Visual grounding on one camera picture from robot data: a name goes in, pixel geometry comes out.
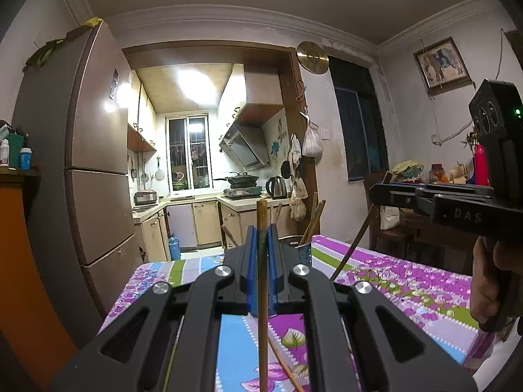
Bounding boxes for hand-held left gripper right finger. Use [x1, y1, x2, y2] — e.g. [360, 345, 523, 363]
[267, 225, 479, 392]

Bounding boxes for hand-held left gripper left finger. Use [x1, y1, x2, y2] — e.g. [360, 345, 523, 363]
[49, 225, 260, 392]

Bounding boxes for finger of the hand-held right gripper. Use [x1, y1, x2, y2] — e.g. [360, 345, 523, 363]
[381, 180, 496, 197]
[369, 185, 436, 222]

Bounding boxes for teal perforated utensil holder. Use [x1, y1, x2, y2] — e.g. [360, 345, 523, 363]
[280, 235, 313, 272]

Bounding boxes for long wooden chopstick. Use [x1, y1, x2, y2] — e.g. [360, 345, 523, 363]
[267, 336, 306, 392]
[331, 204, 377, 282]
[257, 199, 270, 392]

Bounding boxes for person's right hand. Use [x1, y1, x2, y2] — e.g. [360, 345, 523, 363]
[469, 237, 523, 327]

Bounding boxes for red bottle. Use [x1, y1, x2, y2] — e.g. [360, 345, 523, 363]
[473, 144, 490, 187]

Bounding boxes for yellow cloth bundle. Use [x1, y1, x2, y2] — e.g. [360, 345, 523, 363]
[391, 160, 424, 181]

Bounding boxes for wooden chair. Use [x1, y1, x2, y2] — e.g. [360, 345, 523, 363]
[363, 171, 416, 256]

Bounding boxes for kitchen base cabinets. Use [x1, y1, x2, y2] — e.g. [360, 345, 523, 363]
[132, 197, 230, 263]

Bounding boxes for hanging cloth bundle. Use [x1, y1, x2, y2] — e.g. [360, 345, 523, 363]
[289, 176, 308, 222]

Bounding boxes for dark window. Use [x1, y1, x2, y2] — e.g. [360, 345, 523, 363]
[328, 55, 390, 183]

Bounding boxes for gas stove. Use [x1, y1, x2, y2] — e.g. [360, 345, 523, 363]
[223, 186, 263, 199]

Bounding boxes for electric kettle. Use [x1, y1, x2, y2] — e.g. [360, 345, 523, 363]
[265, 175, 288, 200]

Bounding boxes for floral striped tablecloth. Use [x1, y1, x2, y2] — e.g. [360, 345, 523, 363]
[98, 235, 497, 392]

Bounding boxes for black wok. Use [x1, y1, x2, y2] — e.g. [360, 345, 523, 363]
[213, 171, 261, 185]

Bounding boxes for hanging white plastic bag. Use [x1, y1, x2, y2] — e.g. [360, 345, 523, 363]
[301, 119, 324, 158]

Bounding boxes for framed picture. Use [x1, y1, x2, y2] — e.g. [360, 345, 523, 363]
[413, 37, 471, 95]

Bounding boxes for range hood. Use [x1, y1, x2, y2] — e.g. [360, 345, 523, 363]
[219, 122, 271, 171]

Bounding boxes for barred kitchen window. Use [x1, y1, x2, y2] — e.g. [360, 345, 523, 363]
[165, 114, 214, 197]

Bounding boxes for upper kitchen cabinets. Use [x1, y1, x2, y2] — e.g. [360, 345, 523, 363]
[126, 71, 159, 153]

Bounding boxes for brown refrigerator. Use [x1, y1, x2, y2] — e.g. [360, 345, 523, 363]
[11, 20, 143, 325]

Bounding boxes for kitchen ceiling light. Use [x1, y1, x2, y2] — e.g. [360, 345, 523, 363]
[175, 64, 222, 101]

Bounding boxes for orange wooden cabinet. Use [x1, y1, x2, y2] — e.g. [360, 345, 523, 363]
[0, 167, 79, 380]

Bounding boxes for green box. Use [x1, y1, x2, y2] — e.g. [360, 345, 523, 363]
[6, 132, 29, 171]

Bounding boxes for wall cable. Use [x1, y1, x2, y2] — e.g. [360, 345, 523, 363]
[430, 28, 508, 146]

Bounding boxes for floral wall sticker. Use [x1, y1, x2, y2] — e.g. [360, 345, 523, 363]
[270, 118, 289, 161]

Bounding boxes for wooden door frame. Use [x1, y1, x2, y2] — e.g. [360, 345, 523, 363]
[122, 45, 320, 214]

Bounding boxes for green strap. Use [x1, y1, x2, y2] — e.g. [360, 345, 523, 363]
[25, 38, 69, 68]

